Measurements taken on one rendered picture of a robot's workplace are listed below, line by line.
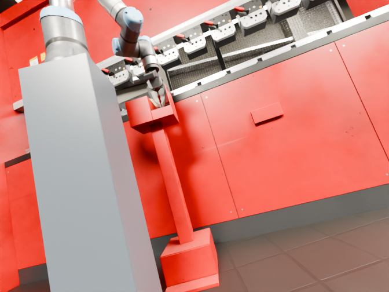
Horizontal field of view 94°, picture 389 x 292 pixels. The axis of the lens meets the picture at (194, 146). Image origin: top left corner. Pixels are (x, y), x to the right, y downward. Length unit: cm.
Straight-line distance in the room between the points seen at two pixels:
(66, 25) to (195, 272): 93
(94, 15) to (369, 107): 192
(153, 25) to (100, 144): 122
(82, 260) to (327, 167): 103
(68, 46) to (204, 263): 85
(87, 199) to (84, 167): 8
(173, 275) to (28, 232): 123
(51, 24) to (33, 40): 153
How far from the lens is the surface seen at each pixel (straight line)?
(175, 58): 138
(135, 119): 85
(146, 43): 102
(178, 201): 82
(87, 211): 51
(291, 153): 105
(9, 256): 192
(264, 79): 111
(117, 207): 48
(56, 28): 75
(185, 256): 80
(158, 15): 163
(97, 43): 178
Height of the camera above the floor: 38
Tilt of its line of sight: 9 degrees up
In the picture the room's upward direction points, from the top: 16 degrees counter-clockwise
